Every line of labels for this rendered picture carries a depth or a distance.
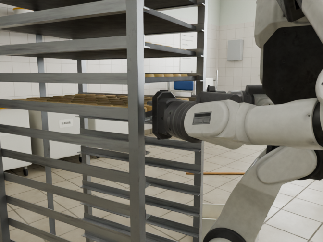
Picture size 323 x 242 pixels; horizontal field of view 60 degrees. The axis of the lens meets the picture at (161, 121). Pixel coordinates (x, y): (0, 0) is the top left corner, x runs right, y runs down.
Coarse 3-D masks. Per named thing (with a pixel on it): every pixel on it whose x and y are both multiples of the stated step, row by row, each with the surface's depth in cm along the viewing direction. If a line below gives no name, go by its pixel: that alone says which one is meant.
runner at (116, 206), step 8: (8, 176) 102; (16, 176) 99; (24, 184) 98; (32, 184) 96; (40, 184) 94; (48, 184) 92; (48, 192) 92; (56, 192) 90; (64, 192) 89; (72, 192) 87; (80, 192) 85; (80, 200) 86; (88, 200) 84; (96, 200) 82; (104, 200) 81; (112, 208) 80; (120, 208) 78; (128, 208) 77
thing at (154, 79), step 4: (180, 76) 93; (184, 76) 95; (188, 76) 99; (192, 76) 102; (196, 76) 105; (148, 80) 75; (152, 80) 77; (156, 80) 79; (160, 80) 81; (164, 80) 83; (168, 80) 85; (172, 80) 87; (176, 80) 90; (180, 80) 93; (184, 80) 96; (188, 80) 99; (192, 80) 102
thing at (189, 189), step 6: (102, 168) 136; (108, 168) 134; (150, 180) 123; (156, 180) 122; (162, 180) 120; (168, 180) 119; (156, 186) 119; (162, 186) 119; (168, 186) 119; (174, 186) 118; (180, 186) 116; (186, 186) 115; (192, 186) 114; (198, 186) 112; (180, 192) 114; (186, 192) 113; (192, 192) 113; (198, 192) 113
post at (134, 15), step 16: (128, 0) 64; (128, 16) 65; (128, 32) 65; (128, 48) 66; (128, 64) 67; (128, 80) 67; (128, 96) 68; (128, 112) 69; (128, 128) 69; (144, 144) 71; (144, 160) 72; (144, 176) 72; (144, 192) 73; (144, 208) 74; (144, 224) 74; (144, 240) 75
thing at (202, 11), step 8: (200, 8) 102; (200, 16) 102; (200, 32) 103; (200, 40) 104; (200, 64) 105; (200, 72) 105; (200, 88) 106; (200, 152) 110; (200, 160) 111; (200, 176) 112; (200, 184) 112; (200, 192) 113; (200, 200) 114; (200, 208) 114; (200, 216) 115; (200, 224) 116; (200, 232) 117; (200, 240) 118
